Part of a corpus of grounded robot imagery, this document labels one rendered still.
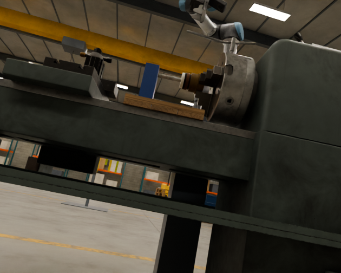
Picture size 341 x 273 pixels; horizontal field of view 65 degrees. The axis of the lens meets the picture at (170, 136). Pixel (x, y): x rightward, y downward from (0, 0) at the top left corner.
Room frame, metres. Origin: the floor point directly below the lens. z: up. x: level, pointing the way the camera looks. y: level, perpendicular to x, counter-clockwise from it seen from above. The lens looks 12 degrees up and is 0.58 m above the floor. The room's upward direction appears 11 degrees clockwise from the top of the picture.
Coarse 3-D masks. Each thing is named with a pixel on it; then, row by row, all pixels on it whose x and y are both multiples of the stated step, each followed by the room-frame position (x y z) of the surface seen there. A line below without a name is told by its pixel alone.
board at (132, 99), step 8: (128, 96) 0.94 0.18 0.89; (136, 96) 0.95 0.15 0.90; (128, 104) 0.95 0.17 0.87; (136, 104) 0.95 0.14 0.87; (144, 104) 0.95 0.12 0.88; (152, 104) 0.95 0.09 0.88; (160, 104) 0.95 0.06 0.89; (168, 104) 0.95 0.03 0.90; (176, 104) 0.95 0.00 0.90; (168, 112) 0.95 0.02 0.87; (176, 112) 0.95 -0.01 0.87; (184, 112) 0.95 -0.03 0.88; (192, 112) 0.95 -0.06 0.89; (200, 112) 0.96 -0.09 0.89; (200, 120) 0.97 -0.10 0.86
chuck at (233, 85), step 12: (228, 60) 0.99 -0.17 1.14; (240, 60) 1.00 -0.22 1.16; (240, 72) 0.98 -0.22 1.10; (228, 84) 0.99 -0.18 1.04; (240, 84) 0.99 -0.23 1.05; (216, 96) 1.07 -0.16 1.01; (228, 96) 1.01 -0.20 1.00; (240, 96) 1.00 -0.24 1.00; (216, 108) 1.05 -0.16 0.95; (228, 108) 1.04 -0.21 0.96; (216, 120) 1.12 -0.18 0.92; (228, 120) 1.10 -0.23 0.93
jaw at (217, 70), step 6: (216, 66) 1.00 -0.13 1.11; (228, 66) 0.99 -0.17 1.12; (210, 72) 1.05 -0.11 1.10; (216, 72) 1.00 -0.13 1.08; (222, 72) 1.00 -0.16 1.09; (228, 72) 0.99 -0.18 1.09; (204, 78) 1.07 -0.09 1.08; (210, 78) 1.04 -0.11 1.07; (216, 78) 1.03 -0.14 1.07; (204, 84) 1.10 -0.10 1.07; (210, 84) 1.09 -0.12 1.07; (216, 84) 1.08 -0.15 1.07
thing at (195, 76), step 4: (188, 76) 1.10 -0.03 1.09; (192, 76) 1.09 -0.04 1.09; (196, 76) 1.09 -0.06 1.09; (184, 80) 1.10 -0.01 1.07; (188, 80) 1.10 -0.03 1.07; (192, 80) 1.09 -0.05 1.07; (196, 80) 1.09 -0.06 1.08; (184, 84) 1.11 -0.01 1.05; (188, 84) 1.11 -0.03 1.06; (192, 84) 1.10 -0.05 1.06; (196, 84) 1.10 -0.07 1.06; (200, 84) 1.11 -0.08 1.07; (184, 88) 1.13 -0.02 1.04; (188, 88) 1.12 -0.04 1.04; (192, 88) 1.11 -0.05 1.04; (196, 88) 1.10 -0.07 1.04; (200, 88) 1.12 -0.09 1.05; (192, 92) 1.14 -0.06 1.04
